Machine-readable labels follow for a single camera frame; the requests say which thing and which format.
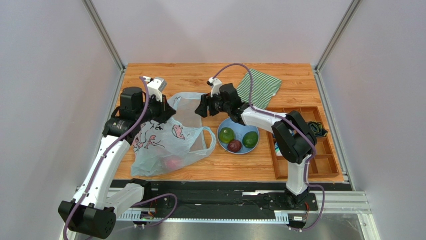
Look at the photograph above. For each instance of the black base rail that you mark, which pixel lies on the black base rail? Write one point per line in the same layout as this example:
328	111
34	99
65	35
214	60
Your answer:
221	200

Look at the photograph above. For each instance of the green white striped cloth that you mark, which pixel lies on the green white striped cloth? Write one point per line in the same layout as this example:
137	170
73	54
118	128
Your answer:
264	88

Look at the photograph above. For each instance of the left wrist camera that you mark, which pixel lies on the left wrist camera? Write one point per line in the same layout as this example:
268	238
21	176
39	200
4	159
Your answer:
155	87

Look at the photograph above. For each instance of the teal white socks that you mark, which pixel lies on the teal white socks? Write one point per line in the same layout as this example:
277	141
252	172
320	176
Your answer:
277	150

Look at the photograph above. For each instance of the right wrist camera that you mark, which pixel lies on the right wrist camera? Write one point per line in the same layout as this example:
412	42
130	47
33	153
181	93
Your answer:
215	85

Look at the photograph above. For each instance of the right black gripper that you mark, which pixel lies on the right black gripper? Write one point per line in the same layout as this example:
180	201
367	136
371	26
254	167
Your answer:
211	105

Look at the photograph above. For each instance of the light blue cartoon plastic bag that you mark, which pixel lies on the light blue cartoon plastic bag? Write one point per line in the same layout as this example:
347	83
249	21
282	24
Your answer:
183	136

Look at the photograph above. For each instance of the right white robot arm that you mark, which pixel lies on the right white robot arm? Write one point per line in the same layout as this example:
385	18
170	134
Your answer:
294	137

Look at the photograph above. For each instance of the green avocado fruit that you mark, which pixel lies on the green avocado fruit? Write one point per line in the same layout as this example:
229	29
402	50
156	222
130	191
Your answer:
250	140

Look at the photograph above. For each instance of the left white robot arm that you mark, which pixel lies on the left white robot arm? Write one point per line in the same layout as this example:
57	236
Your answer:
91	212

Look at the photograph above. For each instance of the dark green round fruit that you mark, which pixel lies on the dark green round fruit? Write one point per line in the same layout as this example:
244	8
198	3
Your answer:
226	135

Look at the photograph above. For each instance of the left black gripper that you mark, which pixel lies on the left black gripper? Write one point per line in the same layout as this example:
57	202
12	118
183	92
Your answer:
166	112

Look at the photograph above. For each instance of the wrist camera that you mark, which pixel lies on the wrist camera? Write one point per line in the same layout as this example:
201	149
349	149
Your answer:
215	85
155	87

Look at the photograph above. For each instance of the dark purple passion fruit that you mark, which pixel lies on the dark purple passion fruit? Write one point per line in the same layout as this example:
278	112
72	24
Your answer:
234	146

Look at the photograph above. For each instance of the red apple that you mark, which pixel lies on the red apple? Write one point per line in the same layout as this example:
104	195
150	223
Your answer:
173	163

